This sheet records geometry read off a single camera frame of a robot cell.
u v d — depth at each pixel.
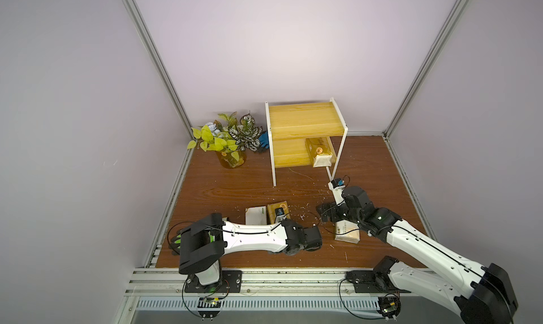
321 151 0.81
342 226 0.80
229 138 0.86
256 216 0.84
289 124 0.79
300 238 0.58
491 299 0.38
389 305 0.70
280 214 0.72
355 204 0.60
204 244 0.43
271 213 0.84
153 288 0.73
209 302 0.72
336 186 0.71
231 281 0.73
